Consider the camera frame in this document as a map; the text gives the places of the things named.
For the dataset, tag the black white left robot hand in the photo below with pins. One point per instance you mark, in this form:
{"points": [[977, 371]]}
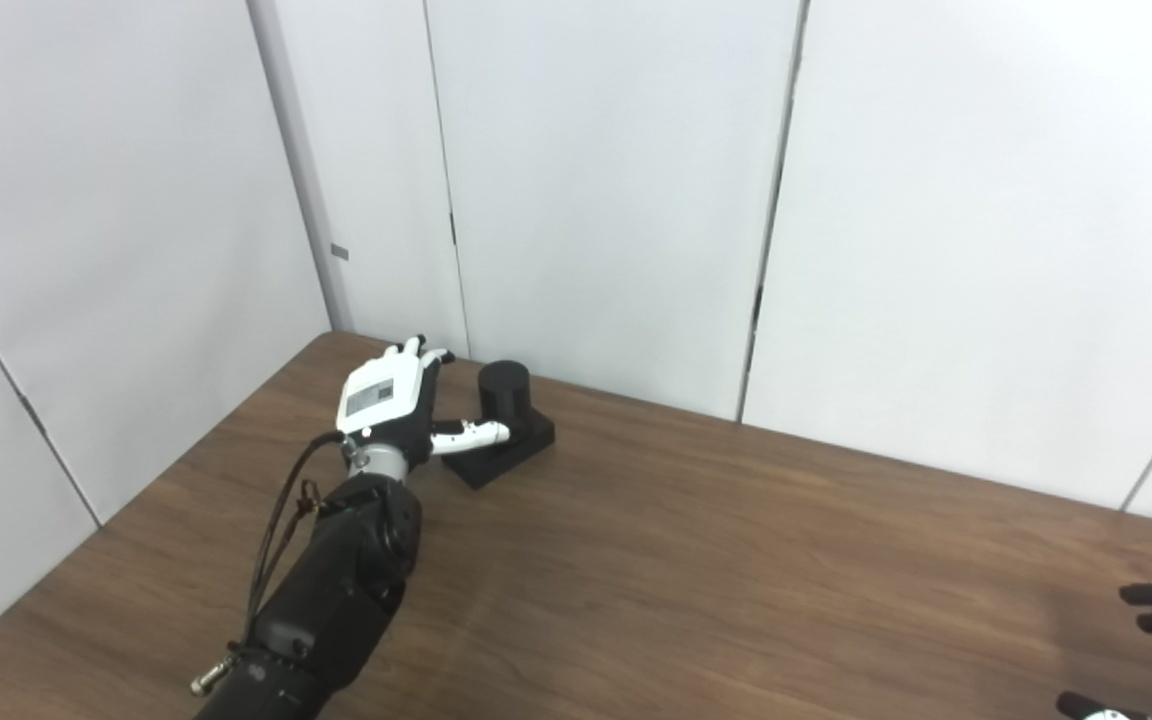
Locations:
{"points": [[381, 395]]}

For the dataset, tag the black peg with square base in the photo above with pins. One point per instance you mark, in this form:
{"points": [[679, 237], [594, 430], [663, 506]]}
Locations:
{"points": [[506, 395]]}

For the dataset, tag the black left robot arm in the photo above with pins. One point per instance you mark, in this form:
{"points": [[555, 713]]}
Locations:
{"points": [[336, 590]]}

